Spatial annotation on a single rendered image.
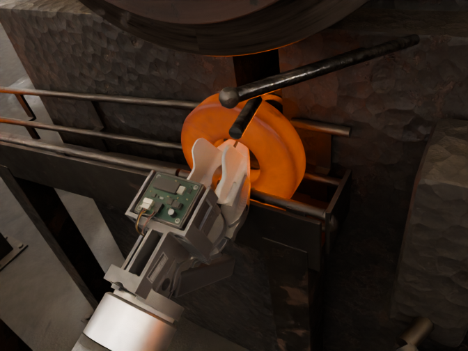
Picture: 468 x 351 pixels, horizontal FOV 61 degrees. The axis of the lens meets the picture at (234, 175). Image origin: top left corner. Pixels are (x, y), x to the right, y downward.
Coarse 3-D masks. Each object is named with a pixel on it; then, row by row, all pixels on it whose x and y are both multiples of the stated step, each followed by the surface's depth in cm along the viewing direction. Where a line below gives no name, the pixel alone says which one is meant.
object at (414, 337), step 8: (416, 320) 42; (424, 320) 42; (408, 328) 42; (416, 328) 42; (424, 328) 42; (432, 328) 42; (400, 336) 41; (408, 336) 41; (416, 336) 41; (424, 336) 42; (400, 344) 42; (408, 344) 41; (416, 344) 41
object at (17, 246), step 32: (32, 192) 83; (64, 224) 92; (0, 256) 140; (64, 256) 96; (288, 256) 48; (96, 288) 107; (288, 288) 53; (320, 288) 57; (288, 320) 59; (320, 320) 63
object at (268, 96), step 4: (276, 64) 56; (272, 68) 55; (276, 68) 55; (268, 72) 54; (272, 72) 54; (276, 72) 54; (264, 76) 54; (268, 76) 53; (272, 92) 51; (276, 92) 51; (280, 92) 51; (260, 96) 52; (264, 96) 52; (268, 96) 52; (272, 96) 51; (276, 96) 51; (280, 96) 51; (264, 100) 52; (276, 100) 51; (280, 100) 51
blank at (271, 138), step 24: (216, 96) 44; (192, 120) 46; (216, 120) 44; (264, 120) 41; (288, 120) 43; (192, 144) 48; (216, 144) 48; (264, 144) 42; (288, 144) 42; (192, 168) 51; (264, 168) 45; (288, 168) 43; (288, 192) 45
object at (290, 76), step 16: (368, 48) 32; (384, 48) 33; (400, 48) 34; (320, 64) 29; (336, 64) 30; (352, 64) 31; (272, 80) 27; (288, 80) 27; (304, 80) 28; (224, 96) 25; (240, 96) 25; (256, 96) 26; (240, 112) 29; (240, 128) 27
